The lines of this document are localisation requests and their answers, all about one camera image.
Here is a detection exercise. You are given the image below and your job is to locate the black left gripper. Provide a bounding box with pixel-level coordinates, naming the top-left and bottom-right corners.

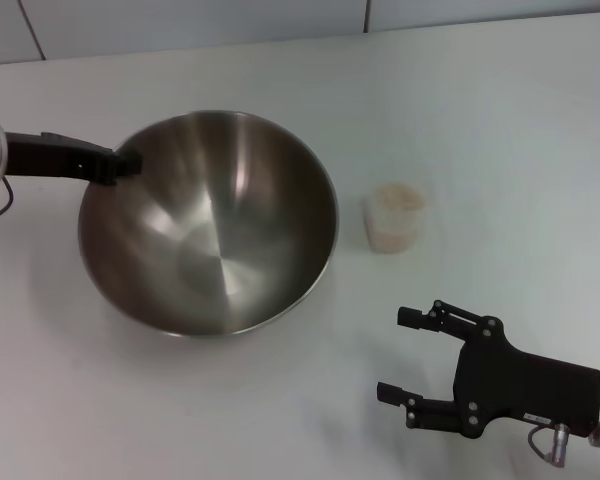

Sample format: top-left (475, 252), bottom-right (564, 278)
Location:
top-left (6, 131), bottom-right (144, 187)

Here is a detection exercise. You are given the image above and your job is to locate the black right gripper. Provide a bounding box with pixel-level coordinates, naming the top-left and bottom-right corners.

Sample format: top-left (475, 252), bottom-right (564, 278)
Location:
top-left (376, 299), bottom-right (600, 442)

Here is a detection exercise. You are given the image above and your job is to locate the stainless steel mixing bowl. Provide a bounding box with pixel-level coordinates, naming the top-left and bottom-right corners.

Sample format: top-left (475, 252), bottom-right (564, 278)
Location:
top-left (77, 109), bottom-right (340, 339)

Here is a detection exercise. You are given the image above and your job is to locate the clear plastic measuring cup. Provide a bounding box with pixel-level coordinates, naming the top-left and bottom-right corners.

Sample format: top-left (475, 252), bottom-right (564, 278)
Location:
top-left (362, 181), bottom-right (426, 254)

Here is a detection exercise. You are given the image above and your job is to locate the silver connector with cable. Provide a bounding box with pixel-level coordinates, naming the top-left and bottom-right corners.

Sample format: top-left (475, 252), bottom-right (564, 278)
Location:
top-left (526, 423), bottom-right (572, 469)

